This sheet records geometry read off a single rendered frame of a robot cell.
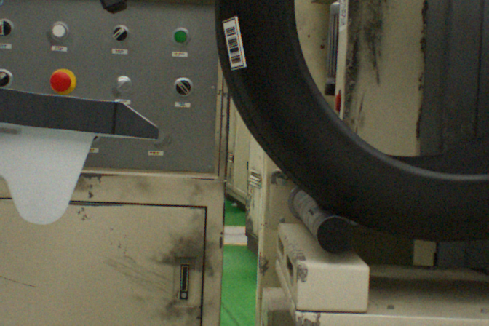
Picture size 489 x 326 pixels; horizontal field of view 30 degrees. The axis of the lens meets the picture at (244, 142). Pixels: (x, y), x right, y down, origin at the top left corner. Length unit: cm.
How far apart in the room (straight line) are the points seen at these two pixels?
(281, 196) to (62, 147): 104
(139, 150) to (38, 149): 142
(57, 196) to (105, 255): 140
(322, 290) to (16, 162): 74
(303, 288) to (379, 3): 55
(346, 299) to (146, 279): 76
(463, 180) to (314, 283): 22
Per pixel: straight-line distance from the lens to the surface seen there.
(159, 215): 181
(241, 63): 108
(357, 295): 114
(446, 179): 111
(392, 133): 150
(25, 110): 42
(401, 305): 121
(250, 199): 623
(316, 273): 113
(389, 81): 150
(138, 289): 183
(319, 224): 113
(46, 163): 43
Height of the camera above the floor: 107
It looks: 3 degrees down
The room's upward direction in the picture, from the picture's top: 3 degrees clockwise
